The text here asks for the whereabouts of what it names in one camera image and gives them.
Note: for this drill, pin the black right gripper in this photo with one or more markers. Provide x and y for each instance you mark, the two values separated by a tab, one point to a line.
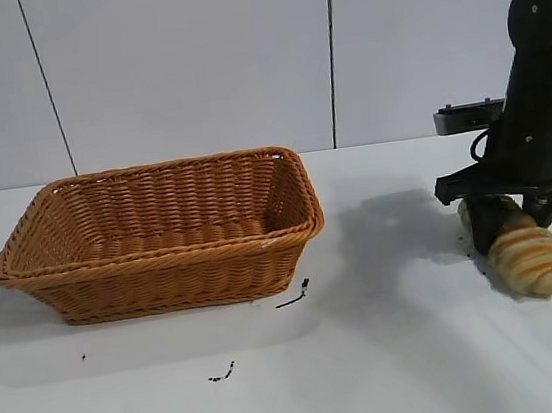
534	134

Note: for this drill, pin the long striped bread loaf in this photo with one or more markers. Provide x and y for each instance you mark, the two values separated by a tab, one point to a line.
534	260

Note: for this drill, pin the brown woven wicker basket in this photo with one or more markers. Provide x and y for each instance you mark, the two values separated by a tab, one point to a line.
164	280

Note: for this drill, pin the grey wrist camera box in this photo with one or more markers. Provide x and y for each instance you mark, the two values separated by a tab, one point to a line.
466	117

